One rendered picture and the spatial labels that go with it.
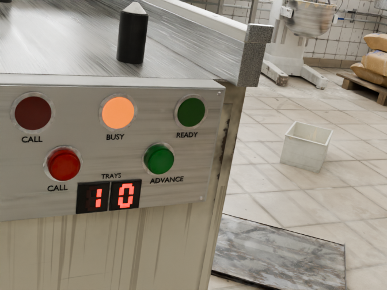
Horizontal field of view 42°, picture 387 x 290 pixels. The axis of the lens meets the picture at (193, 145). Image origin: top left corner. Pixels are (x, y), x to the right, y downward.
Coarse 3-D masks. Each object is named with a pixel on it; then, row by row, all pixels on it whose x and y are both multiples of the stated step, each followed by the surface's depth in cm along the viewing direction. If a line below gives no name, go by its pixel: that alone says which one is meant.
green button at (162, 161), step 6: (156, 150) 52; (162, 150) 52; (168, 150) 53; (150, 156) 52; (156, 156) 52; (162, 156) 52; (168, 156) 53; (150, 162) 52; (156, 162) 52; (162, 162) 53; (168, 162) 53; (150, 168) 53; (156, 168) 53; (162, 168) 53; (168, 168) 53
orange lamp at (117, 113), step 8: (112, 104) 49; (120, 104) 49; (128, 104) 49; (104, 112) 48; (112, 112) 49; (120, 112) 49; (128, 112) 50; (104, 120) 49; (112, 120) 49; (120, 120) 50; (128, 120) 50
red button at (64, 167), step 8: (56, 152) 48; (64, 152) 48; (72, 152) 48; (56, 160) 47; (64, 160) 48; (72, 160) 48; (48, 168) 48; (56, 168) 48; (64, 168) 48; (72, 168) 48; (56, 176) 48; (64, 176) 48; (72, 176) 49
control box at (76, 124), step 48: (0, 96) 44; (48, 96) 46; (96, 96) 48; (144, 96) 50; (192, 96) 52; (0, 144) 46; (48, 144) 48; (96, 144) 50; (144, 144) 52; (192, 144) 55; (0, 192) 47; (48, 192) 49; (96, 192) 52; (144, 192) 54; (192, 192) 57
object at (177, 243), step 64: (0, 0) 85; (64, 0) 101; (0, 64) 49; (64, 64) 52; (128, 64) 57; (192, 64) 62; (0, 256) 53; (64, 256) 57; (128, 256) 61; (192, 256) 65
